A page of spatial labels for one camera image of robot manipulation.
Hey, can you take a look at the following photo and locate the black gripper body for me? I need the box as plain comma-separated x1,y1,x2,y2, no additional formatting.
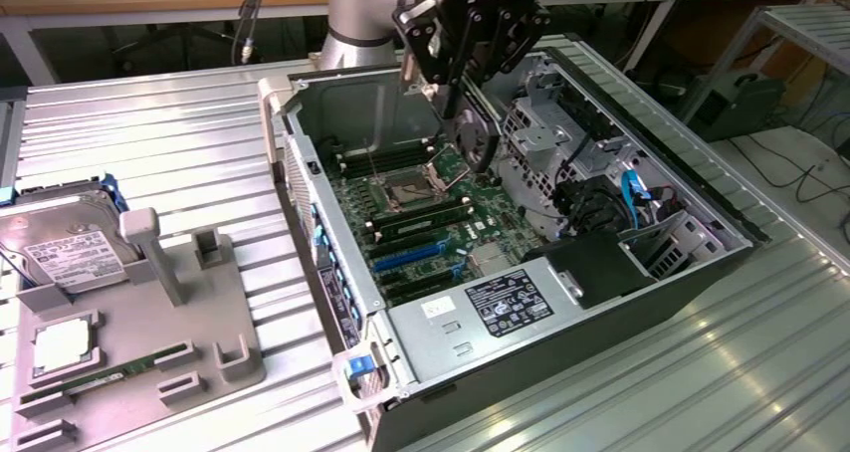
430,0,545,35

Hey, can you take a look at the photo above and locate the graphics card with metal bracket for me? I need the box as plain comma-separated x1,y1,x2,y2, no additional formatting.
401,56,501,174

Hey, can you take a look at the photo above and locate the silver drive cage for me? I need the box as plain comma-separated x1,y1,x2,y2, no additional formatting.
497,96,630,209

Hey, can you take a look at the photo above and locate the metal socket cover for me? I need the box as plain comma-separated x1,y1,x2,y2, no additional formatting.
425,141,472,182

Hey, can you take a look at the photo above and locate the thin metal locking lever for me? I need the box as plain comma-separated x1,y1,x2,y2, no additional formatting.
365,135,387,182

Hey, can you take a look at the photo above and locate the CPU socket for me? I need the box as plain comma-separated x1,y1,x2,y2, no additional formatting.
375,170,444,212

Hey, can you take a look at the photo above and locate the black box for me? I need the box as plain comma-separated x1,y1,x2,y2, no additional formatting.
690,73,789,142

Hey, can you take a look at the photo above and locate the green motherboard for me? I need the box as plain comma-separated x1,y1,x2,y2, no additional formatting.
325,137,553,309

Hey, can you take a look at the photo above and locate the green RAM stick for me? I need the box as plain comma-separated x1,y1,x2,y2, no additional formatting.
63,342,189,394
382,216,466,240

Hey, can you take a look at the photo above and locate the metal slat table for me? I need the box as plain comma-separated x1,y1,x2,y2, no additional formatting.
677,2,850,124

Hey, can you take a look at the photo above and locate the blue expansion slot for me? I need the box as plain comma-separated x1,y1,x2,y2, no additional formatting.
373,245,448,273

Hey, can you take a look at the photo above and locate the silver chipset heatsink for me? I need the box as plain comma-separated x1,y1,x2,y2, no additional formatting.
468,245,518,274

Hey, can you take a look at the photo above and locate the silver disk bay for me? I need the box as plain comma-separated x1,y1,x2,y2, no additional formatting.
617,210,736,280

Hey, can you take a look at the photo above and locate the long black expansion slot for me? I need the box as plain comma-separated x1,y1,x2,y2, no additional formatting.
390,278,460,305
383,266,453,291

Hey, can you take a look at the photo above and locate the silver power supply unit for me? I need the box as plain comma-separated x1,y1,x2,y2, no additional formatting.
385,261,586,388

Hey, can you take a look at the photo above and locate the silver hard disk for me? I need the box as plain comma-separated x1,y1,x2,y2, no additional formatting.
0,172,135,295

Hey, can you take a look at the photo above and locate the open black PC case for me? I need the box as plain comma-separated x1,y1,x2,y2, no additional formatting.
257,46,772,452

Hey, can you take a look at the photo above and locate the grey parts rack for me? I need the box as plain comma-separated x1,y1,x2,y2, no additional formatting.
11,206,269,452

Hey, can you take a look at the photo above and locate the silver CPU chip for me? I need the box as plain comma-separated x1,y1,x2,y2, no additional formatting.
33,320,94,372

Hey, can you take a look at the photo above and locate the grey hanging cable with plug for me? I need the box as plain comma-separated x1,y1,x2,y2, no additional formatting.
235,0,271,66

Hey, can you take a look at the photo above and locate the black wire bundle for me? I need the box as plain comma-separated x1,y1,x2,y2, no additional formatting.
552,178,632,235

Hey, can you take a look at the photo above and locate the blue wire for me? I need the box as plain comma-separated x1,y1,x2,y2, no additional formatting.
620,169,652,230

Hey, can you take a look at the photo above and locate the grey metal frame post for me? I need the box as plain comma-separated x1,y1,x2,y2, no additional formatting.
0,86,30,194

